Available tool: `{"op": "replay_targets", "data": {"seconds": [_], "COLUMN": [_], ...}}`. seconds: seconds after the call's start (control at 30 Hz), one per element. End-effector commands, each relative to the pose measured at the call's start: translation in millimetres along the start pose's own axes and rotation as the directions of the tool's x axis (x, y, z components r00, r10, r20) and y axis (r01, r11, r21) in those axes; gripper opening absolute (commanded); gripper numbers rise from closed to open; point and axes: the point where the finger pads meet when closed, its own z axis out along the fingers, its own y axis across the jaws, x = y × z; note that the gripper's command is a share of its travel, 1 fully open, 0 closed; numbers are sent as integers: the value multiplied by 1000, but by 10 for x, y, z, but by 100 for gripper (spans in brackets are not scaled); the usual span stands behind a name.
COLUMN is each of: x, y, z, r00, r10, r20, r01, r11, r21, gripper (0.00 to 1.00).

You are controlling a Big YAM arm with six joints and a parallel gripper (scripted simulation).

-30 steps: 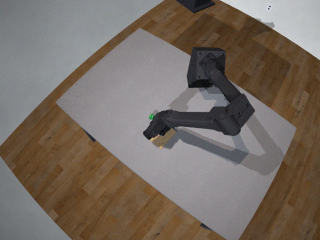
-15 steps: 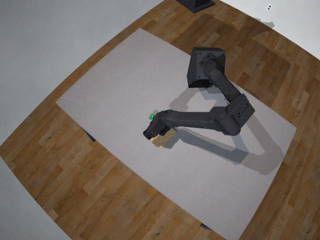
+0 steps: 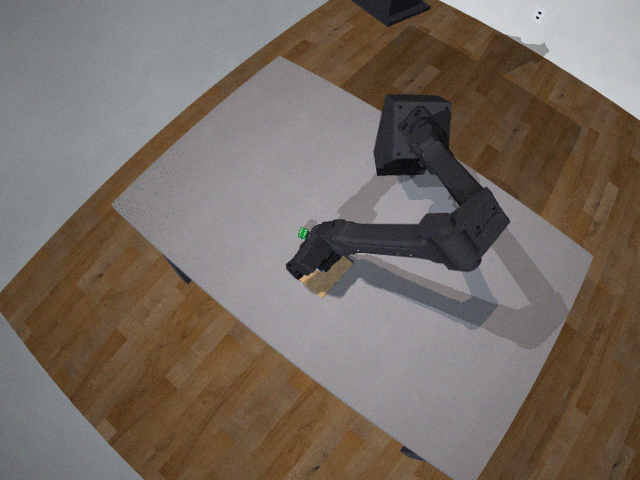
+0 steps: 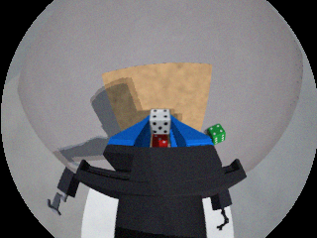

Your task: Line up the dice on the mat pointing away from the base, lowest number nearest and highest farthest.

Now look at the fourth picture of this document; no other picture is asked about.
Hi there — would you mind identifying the tan mat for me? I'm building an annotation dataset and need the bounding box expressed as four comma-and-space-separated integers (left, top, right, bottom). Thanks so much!
101, 62, 212, 132

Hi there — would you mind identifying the white die with black pips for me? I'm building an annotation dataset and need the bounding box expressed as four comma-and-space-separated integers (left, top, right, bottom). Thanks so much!
150, 109, 171, 134

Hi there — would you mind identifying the green die with white pips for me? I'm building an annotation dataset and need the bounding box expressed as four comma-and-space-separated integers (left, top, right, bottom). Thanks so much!
208, 124, 226, 145

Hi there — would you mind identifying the red die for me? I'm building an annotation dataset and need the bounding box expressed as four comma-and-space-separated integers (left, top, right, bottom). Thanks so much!
152, 134, 168, 147

